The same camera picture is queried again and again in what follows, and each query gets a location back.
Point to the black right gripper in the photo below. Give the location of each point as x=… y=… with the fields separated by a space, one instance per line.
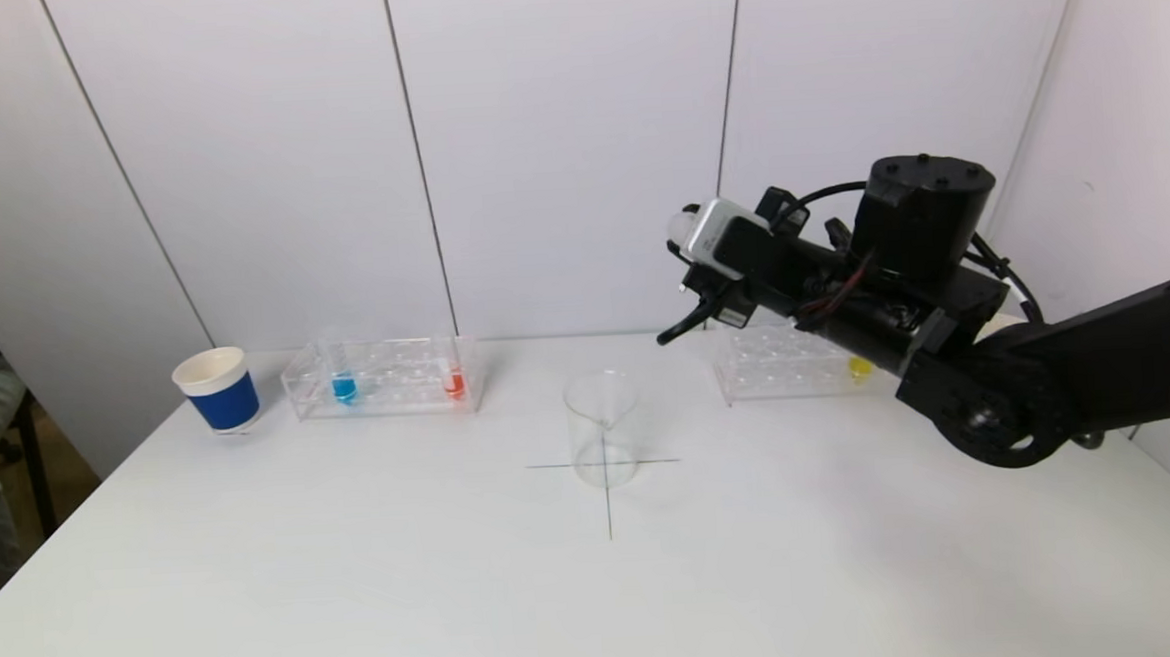
x=725 y=308

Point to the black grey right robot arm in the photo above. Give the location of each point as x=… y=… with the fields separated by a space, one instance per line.
x=1127 y=360

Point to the clear acrylic test tube rack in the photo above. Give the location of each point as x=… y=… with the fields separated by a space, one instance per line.
x=398 y=383
x=777 y=368

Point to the clear glass beaker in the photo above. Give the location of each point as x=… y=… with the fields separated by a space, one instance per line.
x=603 y=438

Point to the yellow pigment test tube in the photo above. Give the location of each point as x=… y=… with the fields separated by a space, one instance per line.
x=859 y=366

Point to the blue pigment test tube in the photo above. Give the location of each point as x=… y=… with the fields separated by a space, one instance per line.
x=344 y=389

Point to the blue white paper cup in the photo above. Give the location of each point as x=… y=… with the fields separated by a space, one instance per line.
x=1007 y=321
x=223 y=403

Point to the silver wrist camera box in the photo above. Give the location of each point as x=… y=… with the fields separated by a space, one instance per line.
x=720 y=236

